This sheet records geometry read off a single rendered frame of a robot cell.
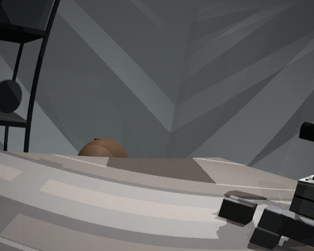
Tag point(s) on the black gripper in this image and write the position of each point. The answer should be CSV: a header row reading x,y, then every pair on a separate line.
x,y
307,131

